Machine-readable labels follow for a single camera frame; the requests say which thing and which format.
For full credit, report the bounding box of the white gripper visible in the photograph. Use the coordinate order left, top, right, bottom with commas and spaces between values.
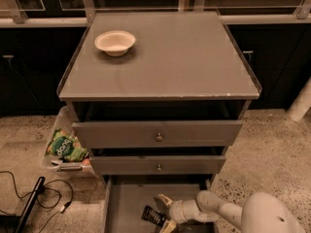
154, 194, 188, 233

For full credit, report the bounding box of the black rxbar chocolate bar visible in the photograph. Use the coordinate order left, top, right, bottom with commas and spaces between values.
141, 206, 166, 227

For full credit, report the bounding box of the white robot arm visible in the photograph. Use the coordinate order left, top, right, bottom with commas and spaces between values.
157, 190, 306, 233

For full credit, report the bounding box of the grey bottom drawer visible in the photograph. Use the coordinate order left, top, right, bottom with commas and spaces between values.
101, 175, 210, 233

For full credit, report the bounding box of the grey drawer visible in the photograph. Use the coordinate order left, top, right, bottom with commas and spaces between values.
72, 120, 242, 149
101, 175, 210, 233
90, 155, 225, 175

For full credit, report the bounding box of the grey middle drawer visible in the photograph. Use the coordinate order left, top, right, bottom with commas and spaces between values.
90, 155, 225, 175

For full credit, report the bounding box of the grey top drawer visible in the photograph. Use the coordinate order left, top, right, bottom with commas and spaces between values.
72, 120, 242, 149

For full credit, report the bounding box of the grey drawer cabinet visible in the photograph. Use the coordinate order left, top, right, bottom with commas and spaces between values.
56, 11, 262, 186

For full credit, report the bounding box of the clear plastic storage bin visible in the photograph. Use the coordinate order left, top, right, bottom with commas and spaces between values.
42, 106, 96, 179

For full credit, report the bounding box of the green snack bag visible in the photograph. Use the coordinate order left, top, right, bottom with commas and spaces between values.
46, 129, 88, 162

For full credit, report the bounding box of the black stand leg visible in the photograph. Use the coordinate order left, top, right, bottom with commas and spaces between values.
14, 177, 45, 233

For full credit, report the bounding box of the white paper bowl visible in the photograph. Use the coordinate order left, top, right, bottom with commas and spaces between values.
94, 30, 136, 56

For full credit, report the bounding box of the black cable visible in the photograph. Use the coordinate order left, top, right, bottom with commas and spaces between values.
0, 170, 75, 233

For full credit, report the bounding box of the white post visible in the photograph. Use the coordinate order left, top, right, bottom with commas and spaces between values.
287, 77, 311, 122

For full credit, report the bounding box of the metal railing frame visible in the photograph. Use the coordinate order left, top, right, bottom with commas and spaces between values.
1, 0, 311, 27

